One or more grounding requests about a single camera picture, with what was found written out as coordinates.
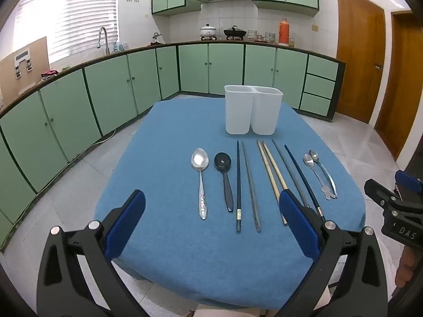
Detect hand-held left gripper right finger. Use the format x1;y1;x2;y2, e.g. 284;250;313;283
279;189;389;317

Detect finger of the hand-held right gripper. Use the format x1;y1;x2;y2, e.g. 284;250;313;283
364;179;402;211
394;170;423;199

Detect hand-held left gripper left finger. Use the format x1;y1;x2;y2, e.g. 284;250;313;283
36;189;146;317

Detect dark blue chopstick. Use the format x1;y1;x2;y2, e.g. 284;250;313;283
236;141;242;233
284;144;326;222

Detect large steel spoon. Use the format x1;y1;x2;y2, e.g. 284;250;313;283
191;147;209;220

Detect black plastic spoon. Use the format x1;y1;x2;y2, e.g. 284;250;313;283
214;152;234;213

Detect white two-compartment utensil holder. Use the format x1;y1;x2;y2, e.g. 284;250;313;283
224;85;283;136

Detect person's right hand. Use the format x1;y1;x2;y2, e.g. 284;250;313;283
395;247;416;289

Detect blue tablecloth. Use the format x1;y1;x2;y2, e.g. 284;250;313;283
94;99;367;311

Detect grey metal chopstick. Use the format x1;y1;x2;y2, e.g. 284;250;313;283
272;139;310;208
242;141;262;232

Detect light wooden chopstick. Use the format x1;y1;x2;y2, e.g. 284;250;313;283
262;141;290;193
256;139;288;227

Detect wooden door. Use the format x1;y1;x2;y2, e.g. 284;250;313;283
336;0;387;125
374;10;423;162

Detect green base cabinet run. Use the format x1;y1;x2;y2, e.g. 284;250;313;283
0;43;346;251

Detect steel kitchen faucet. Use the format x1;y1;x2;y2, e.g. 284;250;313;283
98;27;111;56

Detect orange thermos flask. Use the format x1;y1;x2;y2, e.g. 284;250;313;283
278;18;291;45

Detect black wok with lid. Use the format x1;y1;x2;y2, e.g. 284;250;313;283
223;25;248;39

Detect white cooking pot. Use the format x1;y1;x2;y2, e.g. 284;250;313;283
199;24;218;39

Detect white window blinds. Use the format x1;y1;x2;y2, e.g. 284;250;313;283
12;0;118;71

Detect white floor cable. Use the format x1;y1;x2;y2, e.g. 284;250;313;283
88;128;117;146

